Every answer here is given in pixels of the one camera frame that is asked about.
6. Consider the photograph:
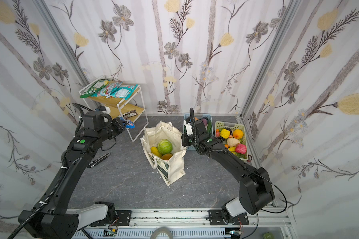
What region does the blue candy bar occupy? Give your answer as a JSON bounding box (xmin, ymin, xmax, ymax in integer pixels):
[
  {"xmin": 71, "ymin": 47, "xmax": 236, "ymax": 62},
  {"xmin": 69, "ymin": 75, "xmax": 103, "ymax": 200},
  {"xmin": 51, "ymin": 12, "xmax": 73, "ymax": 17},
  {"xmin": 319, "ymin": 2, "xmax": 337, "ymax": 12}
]
[{"xmin": 120, "ymin": 117, "xmax": 135, "ymax": 129}]

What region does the cream canvas grocery bag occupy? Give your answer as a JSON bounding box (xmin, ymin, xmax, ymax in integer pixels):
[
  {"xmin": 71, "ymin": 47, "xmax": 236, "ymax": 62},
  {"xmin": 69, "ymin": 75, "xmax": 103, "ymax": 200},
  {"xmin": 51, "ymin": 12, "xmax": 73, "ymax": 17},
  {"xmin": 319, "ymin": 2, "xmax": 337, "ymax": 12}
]
[{"xmin": 140, "ymin": 121, "xmax": 186, "ymax": 186}]

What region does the green cabbage toy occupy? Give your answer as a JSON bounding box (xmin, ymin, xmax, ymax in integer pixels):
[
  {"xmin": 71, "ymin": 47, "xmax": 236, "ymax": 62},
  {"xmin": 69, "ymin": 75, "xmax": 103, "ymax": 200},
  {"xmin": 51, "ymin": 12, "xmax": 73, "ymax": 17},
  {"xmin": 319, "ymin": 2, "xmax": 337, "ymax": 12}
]
[{"xmin": 157, "ymin": 139, "xmax": 173, "ymax": 155}]

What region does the orange bell pepper toy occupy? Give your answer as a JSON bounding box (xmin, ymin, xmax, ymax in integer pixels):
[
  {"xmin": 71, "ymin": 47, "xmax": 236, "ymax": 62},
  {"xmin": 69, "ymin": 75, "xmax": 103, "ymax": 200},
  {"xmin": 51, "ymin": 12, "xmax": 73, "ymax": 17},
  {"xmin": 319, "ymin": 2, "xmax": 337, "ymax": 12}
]
[{"xmin": 161, "ymin": 153, "xmax": 173, "ymax": 160}]

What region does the yellow banana toy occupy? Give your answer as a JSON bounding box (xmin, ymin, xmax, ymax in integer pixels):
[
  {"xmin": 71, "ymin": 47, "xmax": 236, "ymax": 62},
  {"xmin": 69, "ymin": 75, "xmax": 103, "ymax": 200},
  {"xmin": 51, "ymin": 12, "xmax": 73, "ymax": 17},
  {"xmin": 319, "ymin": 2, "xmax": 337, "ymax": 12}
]
[{"xmin": 150, "ymin": 146, "xmax": 163, "ymax": 158}]

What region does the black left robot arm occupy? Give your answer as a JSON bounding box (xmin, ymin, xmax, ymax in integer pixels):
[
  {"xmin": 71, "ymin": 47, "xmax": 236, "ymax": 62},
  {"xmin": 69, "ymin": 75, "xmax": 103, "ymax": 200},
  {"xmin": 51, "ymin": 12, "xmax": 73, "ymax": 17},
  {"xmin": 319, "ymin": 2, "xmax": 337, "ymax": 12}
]
[{"xmin": 9, "ymin": 103, "xmax": 127, "ymax": 239}]

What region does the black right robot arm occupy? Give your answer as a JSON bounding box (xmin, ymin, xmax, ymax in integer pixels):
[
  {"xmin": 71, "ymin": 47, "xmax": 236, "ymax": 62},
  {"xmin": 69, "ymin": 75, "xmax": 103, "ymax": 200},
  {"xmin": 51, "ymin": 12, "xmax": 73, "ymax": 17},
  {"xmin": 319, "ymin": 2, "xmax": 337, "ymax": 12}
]
[{"xmin": 181, "ymin": 108, "xmax": 276, "ymax": 223}]

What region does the blue plastic vegetable basket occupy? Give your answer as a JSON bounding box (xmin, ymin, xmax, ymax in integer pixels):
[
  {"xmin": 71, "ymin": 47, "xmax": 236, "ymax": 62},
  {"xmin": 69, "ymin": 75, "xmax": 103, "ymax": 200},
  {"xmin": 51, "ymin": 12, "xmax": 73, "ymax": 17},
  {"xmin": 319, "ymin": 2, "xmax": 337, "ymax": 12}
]
[{"xmin": 182, "ymin": 113, "xmax": 214, "ymax": 136}]

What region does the yellow citron toy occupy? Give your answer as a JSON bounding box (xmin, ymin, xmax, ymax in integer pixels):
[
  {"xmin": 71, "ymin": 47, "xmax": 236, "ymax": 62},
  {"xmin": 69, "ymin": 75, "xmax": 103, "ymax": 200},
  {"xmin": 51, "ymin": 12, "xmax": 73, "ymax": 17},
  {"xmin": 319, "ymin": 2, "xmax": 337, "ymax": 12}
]
[{"xmin": 219, "ymin": 128, "xmax": 231, "ymax": 139}]

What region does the red teal snack packet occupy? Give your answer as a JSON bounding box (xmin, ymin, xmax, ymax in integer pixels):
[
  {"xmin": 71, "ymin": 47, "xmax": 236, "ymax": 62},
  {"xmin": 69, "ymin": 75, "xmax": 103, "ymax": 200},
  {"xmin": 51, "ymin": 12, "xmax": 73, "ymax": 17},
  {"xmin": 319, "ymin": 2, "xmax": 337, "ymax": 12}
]
[{"xmin": 97, "ymin": 81, "xmax": 123, "ymax": 98}]

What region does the dark brown candy bar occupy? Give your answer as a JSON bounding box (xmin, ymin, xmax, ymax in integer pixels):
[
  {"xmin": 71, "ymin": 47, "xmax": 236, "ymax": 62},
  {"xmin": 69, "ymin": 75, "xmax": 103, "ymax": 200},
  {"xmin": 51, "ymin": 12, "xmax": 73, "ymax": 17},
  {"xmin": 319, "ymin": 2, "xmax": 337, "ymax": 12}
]
[{"xmin": 122, "ymin": 110, "xmax": 138, "ymax": 119}]

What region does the green plastic fruit basket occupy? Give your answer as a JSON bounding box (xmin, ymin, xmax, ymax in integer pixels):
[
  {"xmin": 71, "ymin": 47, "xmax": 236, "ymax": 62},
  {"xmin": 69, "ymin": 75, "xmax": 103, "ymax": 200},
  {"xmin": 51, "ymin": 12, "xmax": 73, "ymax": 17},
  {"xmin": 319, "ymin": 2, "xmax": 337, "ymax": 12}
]
[{"xmin": 214, "ymin": 121, "xmax": 251, "ymax": 162}]

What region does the beige pear toy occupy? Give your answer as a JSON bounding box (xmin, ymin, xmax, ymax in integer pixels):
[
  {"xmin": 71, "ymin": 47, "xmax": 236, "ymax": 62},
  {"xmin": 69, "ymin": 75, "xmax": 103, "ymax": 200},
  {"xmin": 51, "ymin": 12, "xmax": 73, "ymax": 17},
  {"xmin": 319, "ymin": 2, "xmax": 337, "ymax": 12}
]
[{"xmin": 226, "ymin": 137, "xmax": 241, "ymax": 147}]

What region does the green snack packet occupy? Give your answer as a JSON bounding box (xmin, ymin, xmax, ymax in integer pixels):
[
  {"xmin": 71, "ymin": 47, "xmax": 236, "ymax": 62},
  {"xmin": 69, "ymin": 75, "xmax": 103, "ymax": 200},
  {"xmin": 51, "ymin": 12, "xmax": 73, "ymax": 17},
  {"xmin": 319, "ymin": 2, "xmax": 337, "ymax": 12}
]
[{"xmin": 80, "ymin": 79, "xmax": 109, "ymax": 98}]

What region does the orange fruit toy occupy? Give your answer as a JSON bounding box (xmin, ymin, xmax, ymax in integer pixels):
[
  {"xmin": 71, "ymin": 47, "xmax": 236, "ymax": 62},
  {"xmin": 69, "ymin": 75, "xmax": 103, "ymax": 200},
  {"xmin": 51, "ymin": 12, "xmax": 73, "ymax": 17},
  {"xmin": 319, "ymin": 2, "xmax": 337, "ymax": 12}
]
[{"xmin": 232, "ymin": 129, "xmax": 244, "ymax": 140}]

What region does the black pen on table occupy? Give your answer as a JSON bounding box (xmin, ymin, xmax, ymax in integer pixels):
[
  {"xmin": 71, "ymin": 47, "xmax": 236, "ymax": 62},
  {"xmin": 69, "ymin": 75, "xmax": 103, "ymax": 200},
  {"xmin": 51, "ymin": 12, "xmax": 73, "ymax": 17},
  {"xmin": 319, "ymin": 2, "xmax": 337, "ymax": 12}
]
[{"xmin": 87, "ymin": 152, "xmax": 111, "ymax": 168}]

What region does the pink dragon fruit toy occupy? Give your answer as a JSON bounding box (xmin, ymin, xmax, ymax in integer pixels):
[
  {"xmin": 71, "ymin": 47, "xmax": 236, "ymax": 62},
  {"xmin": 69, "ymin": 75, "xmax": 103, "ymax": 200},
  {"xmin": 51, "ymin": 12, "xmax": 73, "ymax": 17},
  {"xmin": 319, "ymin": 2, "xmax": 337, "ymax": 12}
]
[{"xmin": 235, "ymin": 144, "xmax": 247, "ymax": 154}]

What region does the white wire two-tier shelf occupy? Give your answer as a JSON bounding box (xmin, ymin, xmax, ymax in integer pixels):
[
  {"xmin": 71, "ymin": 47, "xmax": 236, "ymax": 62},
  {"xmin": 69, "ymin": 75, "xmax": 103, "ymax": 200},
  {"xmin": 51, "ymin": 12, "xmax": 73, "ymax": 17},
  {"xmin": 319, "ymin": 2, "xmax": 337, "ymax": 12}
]
[{"xmin": 83, "ymin": 85, "xmax": 149, "ymax": 142}]

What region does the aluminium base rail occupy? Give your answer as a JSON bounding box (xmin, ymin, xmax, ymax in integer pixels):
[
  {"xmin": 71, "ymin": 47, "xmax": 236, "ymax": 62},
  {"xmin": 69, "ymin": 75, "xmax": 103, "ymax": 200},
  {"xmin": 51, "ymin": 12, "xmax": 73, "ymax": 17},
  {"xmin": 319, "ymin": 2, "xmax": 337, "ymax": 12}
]
[{"xmin": 73, "ymin": 208, "xmax": 297, "ymax": 239}]

